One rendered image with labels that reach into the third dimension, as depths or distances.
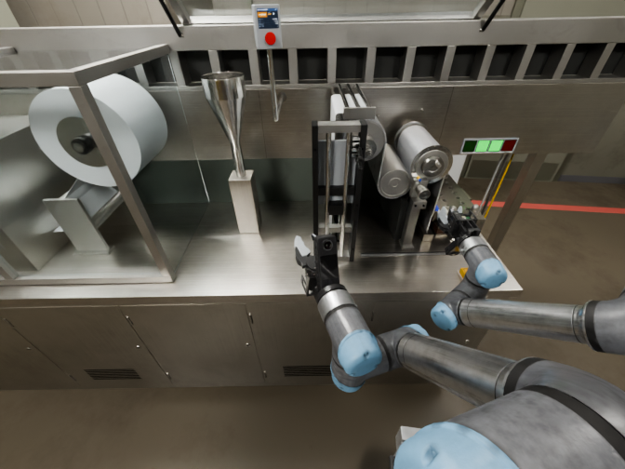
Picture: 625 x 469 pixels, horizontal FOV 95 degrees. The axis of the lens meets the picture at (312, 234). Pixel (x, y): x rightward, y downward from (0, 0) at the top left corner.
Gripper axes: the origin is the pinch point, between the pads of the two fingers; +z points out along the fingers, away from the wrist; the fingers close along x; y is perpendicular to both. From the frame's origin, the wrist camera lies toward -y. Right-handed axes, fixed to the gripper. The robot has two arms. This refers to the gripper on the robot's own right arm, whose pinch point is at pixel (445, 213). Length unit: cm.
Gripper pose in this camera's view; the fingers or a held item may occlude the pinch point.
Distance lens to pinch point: 118.6
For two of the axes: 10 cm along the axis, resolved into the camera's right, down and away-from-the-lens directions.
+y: -0.4, -7.8, -6.3
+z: -0.1, -6.3, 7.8
